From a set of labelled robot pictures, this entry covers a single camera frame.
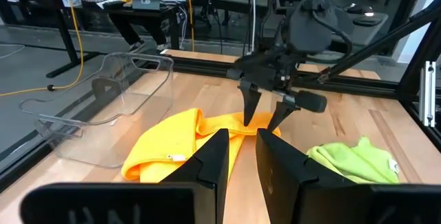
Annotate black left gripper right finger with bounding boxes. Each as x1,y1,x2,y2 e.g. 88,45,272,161
255,129,441,224

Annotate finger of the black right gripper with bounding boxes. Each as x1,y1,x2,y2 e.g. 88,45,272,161
266,96,301,134
237,81,263,128

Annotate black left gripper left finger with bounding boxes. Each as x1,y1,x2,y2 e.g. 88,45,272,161
19,128,230,224

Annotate orange microfiber towel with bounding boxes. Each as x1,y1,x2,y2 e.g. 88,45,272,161
121,108,282,183

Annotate lime green microfiber towel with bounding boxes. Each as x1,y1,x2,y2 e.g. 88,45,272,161
306,136,401,185

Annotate clear plastic bin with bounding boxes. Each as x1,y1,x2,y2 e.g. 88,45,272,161
19,52,175,170

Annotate black desk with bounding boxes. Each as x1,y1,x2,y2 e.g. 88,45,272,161
46,0,182,79

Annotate grey laptop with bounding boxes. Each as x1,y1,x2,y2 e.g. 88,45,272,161
131,0,161,11

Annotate black keyboard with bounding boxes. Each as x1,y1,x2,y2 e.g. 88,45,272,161
96,0,127,10

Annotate white cable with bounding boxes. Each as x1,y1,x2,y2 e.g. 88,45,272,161
250,0,258,52

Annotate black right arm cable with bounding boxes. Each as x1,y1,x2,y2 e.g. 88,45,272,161
311,8,354,63

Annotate yellow cable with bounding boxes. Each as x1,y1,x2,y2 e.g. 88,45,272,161
182,0,196,52
0,0,85,97

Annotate silver metal bracket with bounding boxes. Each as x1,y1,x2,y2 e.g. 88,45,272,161
419,60,437,128

